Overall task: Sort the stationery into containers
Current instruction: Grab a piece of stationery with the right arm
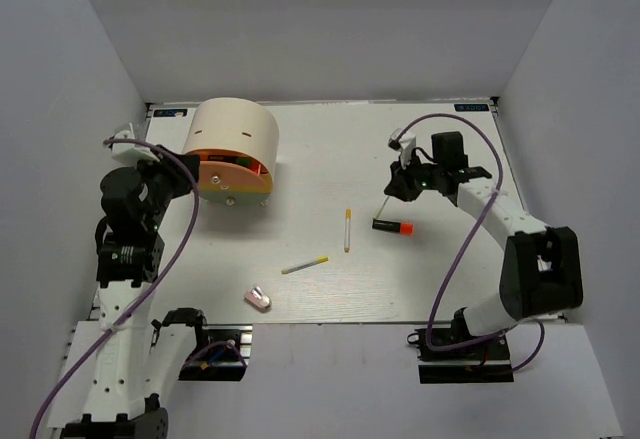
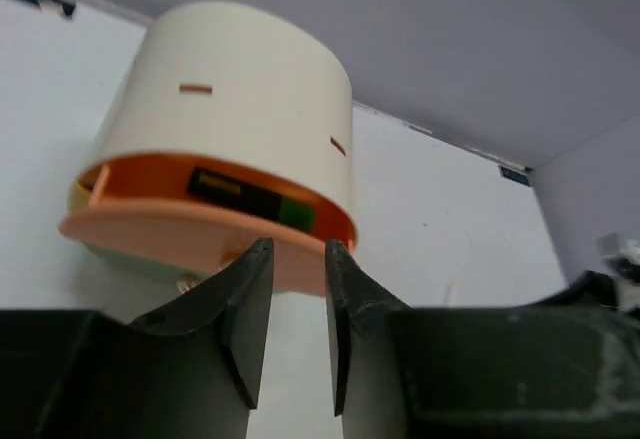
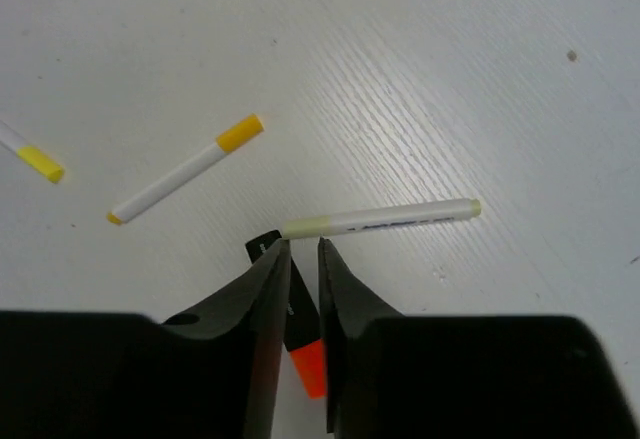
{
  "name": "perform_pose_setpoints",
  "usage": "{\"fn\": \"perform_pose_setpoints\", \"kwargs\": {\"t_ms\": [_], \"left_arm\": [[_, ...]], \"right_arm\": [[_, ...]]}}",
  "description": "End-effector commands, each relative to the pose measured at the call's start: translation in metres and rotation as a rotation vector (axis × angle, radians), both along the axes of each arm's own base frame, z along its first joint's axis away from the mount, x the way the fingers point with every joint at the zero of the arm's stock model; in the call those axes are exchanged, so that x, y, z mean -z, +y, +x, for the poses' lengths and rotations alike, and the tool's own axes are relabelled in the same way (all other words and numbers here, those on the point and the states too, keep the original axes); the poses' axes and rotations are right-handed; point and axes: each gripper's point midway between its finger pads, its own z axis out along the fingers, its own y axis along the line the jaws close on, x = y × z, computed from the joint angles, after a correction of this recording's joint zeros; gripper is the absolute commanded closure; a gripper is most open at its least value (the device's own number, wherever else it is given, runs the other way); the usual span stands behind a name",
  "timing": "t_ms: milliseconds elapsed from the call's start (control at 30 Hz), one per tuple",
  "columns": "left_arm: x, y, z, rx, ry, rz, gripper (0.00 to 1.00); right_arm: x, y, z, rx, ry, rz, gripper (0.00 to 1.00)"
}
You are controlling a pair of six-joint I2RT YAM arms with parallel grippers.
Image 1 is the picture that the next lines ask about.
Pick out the blue right corner label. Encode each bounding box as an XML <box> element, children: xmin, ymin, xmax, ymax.
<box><xmin>453</xmin><ymin>103</ymin><xmax>490</xmax><ymax>113</ymax></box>

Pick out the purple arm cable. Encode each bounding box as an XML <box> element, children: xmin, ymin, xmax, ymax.
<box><xmin>394</xmin><ymin>112</ymin><xmax>546</xmax><ymax>371</ymax></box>
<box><xmin>29</xmin><ymin>137</ymin><xmax>207</xmax><ymax>438</ymax></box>

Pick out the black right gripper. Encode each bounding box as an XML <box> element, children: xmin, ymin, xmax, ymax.
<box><xmin>385</xmin><ymin>152</ymin><xmax>444</xmax><ymax>202</ymax></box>

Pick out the blue corner label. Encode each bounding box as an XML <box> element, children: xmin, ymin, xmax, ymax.
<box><xmin>153</xmin><ymin>108</ymin><xmax>188</xmax><ymax>118</ymax></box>
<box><xmin>453</xmin><ymin>103</ymin><xmax>490</xmax><ymax>113</ymax></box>

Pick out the white yellow pen upright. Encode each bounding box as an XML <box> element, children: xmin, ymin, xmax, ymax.
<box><xmin>343</xmin><ymin>208</ymin><xmax>352</xmax><ymax>253</ymax></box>

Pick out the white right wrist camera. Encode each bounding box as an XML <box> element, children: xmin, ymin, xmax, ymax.
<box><xmin>388</xmin><ymin>128</ymin><xmax>416</xmax><ymax>169</ymax></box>

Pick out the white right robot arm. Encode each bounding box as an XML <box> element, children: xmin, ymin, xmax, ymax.
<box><xmin>385</xmin><ymin>130</ymin><xmax>584</xmax><ymax>358</ymax></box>

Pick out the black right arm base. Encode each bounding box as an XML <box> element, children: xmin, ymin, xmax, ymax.
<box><xmin>407</xmin><ymin>328</ymin><xmax>514</xmax><ymax>385</ymax></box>

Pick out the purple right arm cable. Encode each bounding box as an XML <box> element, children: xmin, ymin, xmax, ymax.
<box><xmin>394</xmin><ymin>112</ymin><xmax>546</xmax><ymax>371</ymax></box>

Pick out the green black highlighter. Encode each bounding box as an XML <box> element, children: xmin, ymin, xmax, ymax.
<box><xmin>224</xmin><ymin>156</ymin><xmax>252</xmax><ymax>168</ymax></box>

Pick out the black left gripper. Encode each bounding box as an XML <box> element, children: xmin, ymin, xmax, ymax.
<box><xmin>131</xmin><ymin>144</ymin><xmax>203</xmax><ymax>230</ymax></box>

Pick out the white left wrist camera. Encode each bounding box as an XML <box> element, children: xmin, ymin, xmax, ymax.
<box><xmin>107</xmin><ymin>123</ymin><xmax>159</xmax><ymax>167</ymax></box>

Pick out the blue left corner label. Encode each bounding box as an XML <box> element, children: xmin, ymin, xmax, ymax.
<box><xmin>153</xmin><ymin>108</ymin><xmax>188</xmax><ymax>118</ymax></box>

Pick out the beige orange drawer container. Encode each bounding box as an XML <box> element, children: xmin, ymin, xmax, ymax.
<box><xmin>183</xmin><ymin>97</ymin><xmax>279</xmax><ymax>207</ymax></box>

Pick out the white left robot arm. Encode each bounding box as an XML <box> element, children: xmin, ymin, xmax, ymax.
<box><xmin>61</xmin><ymin>146</ymin><xmax>212</xmax><ymax>438</ymax></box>

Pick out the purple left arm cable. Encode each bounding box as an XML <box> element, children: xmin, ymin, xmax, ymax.
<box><xmin>29</xmin><ymin>137</ymin><xmax>207</xmax><ymax>438</ymax></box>

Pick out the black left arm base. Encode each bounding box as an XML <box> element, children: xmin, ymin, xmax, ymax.
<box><xmin>148</xmin><ymin>308</ymin><xmax>252</xmax><ymax>382</ymax></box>

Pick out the pink white eraser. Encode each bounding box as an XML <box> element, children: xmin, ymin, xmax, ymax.
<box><xmin>243</xmin><ymin>286</ymin><xmax>272</xmax><ymax>312</ymax></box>

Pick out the thin white yellow pen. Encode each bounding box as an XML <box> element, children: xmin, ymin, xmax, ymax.
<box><xmin>374</xmin><ymin>196</ymin><xmax>389</xmax><ymax>220</ymax></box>

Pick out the white yellow pen lower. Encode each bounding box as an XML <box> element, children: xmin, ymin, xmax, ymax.
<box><xmin>281</xmin><ymin>256</ymin><xmax>329</xmax><ymax>275</ymax></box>

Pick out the pink black highlighter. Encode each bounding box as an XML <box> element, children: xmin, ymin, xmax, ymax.
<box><xmin>206</xmin><ymin>155</ymin><xmax>228</xmax><ymax>162</ymax></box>

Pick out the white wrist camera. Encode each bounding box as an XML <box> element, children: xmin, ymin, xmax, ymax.
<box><xmin>388</xmin><ymin>128</ymin><xmax>416</xmax><ymax>169</ymax></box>
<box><xmin>107</xmin><ymin>123</ymin><xmax>159</xmax><ymax>167</ymax></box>

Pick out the orange black highlighter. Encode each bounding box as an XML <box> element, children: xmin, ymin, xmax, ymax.
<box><xmin>372</xmin><ymin>219</ymin><xmax>414</xmax><ymax>236</ymax></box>

